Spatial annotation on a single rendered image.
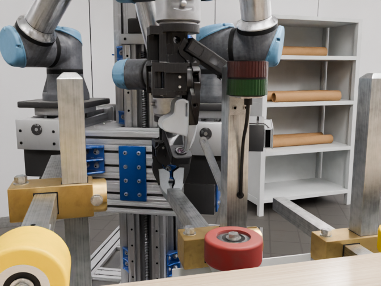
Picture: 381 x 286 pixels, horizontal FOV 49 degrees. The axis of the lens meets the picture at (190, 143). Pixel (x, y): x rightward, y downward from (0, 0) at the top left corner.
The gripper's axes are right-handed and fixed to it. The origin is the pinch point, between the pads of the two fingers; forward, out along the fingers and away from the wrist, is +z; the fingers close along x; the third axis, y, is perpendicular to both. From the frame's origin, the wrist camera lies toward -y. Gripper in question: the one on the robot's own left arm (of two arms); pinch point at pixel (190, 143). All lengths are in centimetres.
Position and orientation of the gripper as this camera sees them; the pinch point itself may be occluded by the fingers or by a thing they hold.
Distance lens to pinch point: 73.1
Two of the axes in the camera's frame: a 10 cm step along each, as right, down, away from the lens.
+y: -9.7, 0.4, -2.4
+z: 0.0, 9.9, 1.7
